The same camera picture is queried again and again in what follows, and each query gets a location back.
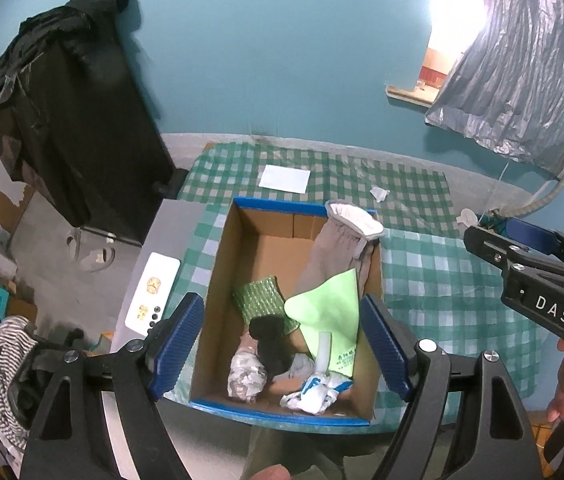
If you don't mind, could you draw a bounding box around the green bubble wrap piece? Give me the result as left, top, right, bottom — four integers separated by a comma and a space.
232, 275, 303, 336

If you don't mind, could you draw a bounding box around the wooden window sill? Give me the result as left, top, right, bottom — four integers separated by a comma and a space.
386, 84, 442, 108

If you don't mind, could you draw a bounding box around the light green checkered tablecloth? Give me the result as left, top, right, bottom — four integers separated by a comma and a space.
164, 205, 550, 433

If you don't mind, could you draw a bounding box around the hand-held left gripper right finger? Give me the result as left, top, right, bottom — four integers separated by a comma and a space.
358, 293, 542, 480

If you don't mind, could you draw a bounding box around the beige braided hose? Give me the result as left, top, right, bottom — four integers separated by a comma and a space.
512, 100, 564, 218

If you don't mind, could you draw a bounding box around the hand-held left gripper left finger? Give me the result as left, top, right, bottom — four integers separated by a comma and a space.
19, 291, 206, 480

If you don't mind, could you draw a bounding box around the white blue plastic bag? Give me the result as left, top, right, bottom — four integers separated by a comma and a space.
280, 372, 355, 416

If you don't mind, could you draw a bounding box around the dark green checkered cloth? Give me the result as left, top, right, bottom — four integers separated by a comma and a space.
178, 142, 455, 233

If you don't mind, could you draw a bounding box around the white phone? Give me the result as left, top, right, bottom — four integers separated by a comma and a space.
125, 254, 181, 333

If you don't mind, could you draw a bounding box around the striped garment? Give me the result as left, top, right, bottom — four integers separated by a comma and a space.
0, 316, 38, 443

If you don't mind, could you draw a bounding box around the silver curtain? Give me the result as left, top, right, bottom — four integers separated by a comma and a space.
424, 0, 564, 178

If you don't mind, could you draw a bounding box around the taupe fleece-lined sock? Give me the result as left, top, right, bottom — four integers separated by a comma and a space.
294, 200, 385, 296

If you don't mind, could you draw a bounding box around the lime green bag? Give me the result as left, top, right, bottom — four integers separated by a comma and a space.
284, 268, 363, 376

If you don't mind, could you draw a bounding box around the blue-rimmed cardboard box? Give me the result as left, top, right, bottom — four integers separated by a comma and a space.
188, 197, 385, 427

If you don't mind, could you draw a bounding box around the white cloth strip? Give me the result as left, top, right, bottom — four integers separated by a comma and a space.
312, 331, 333, 376

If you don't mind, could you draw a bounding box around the white plastic object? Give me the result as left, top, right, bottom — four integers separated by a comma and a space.
66, 227, 116, 273

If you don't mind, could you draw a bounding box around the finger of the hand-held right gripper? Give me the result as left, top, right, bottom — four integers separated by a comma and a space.
506, 217, 564, 273
463, 226, 564, 288

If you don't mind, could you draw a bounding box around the grey white wrapper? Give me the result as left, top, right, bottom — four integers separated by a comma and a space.
227, 347, 269, 403

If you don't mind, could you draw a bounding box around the white paper sheet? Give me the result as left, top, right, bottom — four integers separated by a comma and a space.
258, 165, 311, 193

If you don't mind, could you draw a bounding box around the black sock roll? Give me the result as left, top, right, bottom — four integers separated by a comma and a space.
248, 316, 295, 381

